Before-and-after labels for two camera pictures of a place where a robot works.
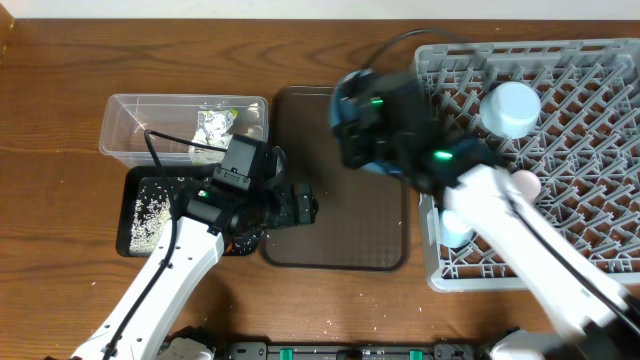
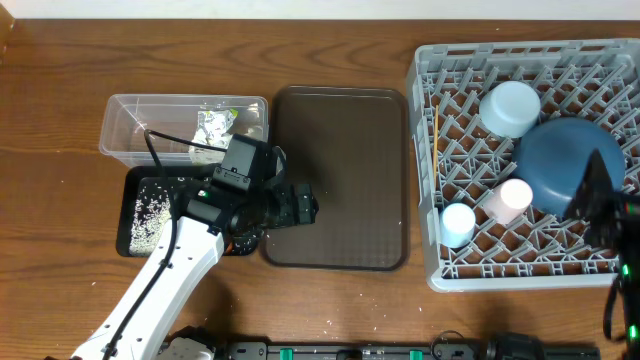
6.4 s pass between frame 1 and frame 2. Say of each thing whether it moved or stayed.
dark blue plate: moved
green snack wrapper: stayed
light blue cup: stayed
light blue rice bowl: stayed
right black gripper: moved
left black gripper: stayed
